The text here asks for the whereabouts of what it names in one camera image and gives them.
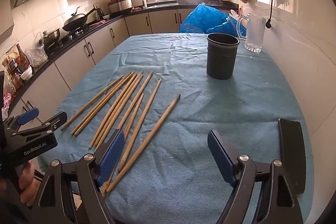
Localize pile of wooden chopsticks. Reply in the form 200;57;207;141
60;71;181;197

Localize white bowl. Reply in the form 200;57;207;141
20;67;33;81

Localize cream lower kitchen cabinets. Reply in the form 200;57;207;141
8;7;196;135

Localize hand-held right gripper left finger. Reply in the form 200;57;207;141
30;129;126;224

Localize teal tablecloth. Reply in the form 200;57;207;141
37;32;315;224

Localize black kitchen countertop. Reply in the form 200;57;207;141
5;1;237;109

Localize blue plastic bag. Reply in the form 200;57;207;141
180;4;247;37

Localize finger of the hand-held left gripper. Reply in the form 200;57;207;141
16;111;68;138
12;107;40;130

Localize person's left hand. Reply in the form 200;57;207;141
0;161;36;205

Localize black wok with lid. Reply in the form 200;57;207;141
62;6;95;32

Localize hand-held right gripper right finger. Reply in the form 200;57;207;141
207;130;304;224

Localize clear glass pitcher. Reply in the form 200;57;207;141
236;13;266;53

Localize cluster of sauce bottles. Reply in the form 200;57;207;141
1;43;30;90

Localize clear plastic bag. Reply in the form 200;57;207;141
25;32;49;67

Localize gas stove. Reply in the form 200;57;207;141
59;25;90;41

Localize steel kettle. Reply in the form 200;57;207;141
93;5;104;20

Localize black perforated utensil holder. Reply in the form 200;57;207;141
206;33;240;80

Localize steel cooking pot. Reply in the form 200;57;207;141
42;28;61;47

